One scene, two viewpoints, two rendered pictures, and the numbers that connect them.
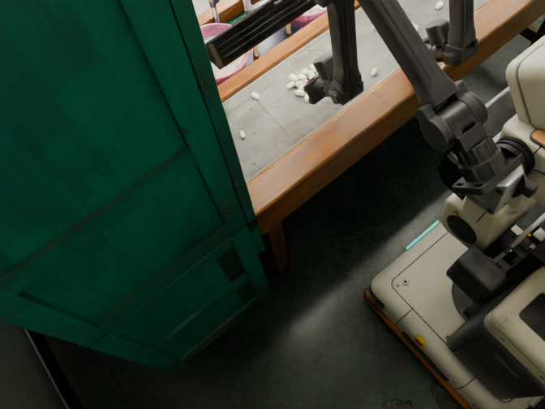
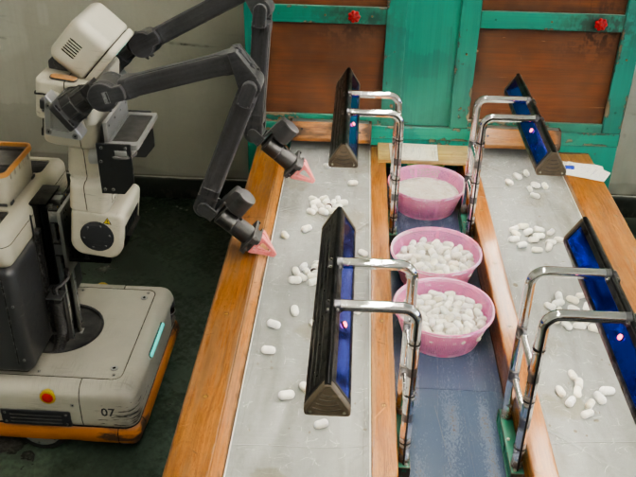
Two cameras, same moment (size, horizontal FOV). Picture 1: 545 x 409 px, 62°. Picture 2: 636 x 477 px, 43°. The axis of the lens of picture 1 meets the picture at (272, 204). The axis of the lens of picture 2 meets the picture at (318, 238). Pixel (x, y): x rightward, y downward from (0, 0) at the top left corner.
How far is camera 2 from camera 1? 3.11 m
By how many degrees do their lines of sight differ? 74
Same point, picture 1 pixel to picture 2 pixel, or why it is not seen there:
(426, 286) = (123, 305)
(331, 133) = (264, 186)
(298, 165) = (263, 167)
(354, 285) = (194, 345)
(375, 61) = (296, 245)
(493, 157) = not seen: hidden behind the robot
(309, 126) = (289, 191)
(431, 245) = (142, 327)
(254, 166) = not seen: hidden behind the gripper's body
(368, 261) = not seen: hidden behind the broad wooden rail
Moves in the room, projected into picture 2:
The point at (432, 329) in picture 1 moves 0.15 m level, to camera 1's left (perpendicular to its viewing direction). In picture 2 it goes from (97, 288) to (126, 270)
